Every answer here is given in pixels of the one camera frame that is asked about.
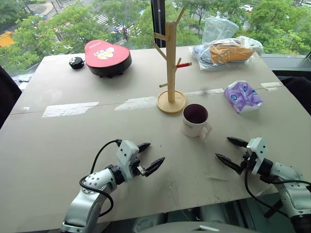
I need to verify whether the long clear tape strip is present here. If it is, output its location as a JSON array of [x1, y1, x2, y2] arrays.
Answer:
[[41, 101, 100, 118]]

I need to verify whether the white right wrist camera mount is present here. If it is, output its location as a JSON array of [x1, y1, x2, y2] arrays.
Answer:
[[245, 137, 269, 176]]

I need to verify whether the short clear tape strip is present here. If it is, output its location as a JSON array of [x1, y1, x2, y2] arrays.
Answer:
[[260, 81, 284, 92]]

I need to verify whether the wooden mug tree stand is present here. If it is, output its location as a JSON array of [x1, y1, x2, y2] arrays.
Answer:
[[150, 6, 193, 115]]

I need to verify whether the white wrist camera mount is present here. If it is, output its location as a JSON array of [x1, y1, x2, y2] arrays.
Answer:
[[245, 137, 269, 176], [116, 140, 140, 182]]

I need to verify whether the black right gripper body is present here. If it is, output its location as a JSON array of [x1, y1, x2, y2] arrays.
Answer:
[[239, 148, 257, 175]]

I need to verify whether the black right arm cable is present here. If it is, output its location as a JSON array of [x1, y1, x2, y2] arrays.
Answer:
[[243, 165, 311, 218]]

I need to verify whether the white mug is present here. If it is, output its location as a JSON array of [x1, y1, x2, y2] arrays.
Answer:
[[181, 103, 213, 140]]

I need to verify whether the purple tissue pack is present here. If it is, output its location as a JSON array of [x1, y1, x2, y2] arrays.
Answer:
[[224, 80, 264, 115]]

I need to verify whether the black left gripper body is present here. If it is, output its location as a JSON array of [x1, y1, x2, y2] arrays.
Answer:
[[128, 152, 147, 181]]

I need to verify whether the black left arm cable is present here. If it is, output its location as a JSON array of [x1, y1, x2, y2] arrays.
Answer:
[[79, 139, 122, 218]]

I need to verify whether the red heart-shaped box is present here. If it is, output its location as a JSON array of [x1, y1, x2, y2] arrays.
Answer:
[[84, 39, 133, 79]]

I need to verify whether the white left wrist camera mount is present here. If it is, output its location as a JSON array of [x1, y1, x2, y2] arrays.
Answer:
[[116, 140, 140, 182]]

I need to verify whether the small black round gadget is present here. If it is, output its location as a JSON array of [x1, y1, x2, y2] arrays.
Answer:
[[69, 56, 86, 70]]

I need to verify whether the pale blue plastic bag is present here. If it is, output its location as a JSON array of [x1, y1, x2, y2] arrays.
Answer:
[[201, 17, 240, 45]]

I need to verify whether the plastic bag with orange cloth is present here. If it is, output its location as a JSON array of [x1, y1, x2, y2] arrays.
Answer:
[[191, 35, 264, 72]]

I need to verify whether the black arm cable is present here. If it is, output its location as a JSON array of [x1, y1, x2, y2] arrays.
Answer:
[[243, 165, 311, 218], [79, 139, 122, 218]]

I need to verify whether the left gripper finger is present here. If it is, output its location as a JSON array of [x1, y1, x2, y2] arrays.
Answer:
[[144, 157, 166, 178], [137, 142, 152, 154]]

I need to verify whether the black window frame post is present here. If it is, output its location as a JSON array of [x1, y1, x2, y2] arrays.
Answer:
[[150, 0, 167, 48]]

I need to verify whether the dark chair back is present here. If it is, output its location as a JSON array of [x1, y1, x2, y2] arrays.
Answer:
[[276, 75, 311, 117], [0, 65, 23, 130]]

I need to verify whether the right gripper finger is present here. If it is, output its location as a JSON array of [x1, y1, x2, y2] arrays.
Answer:
[[215, 153, 244, 174], [226, 136, 249, 149]]

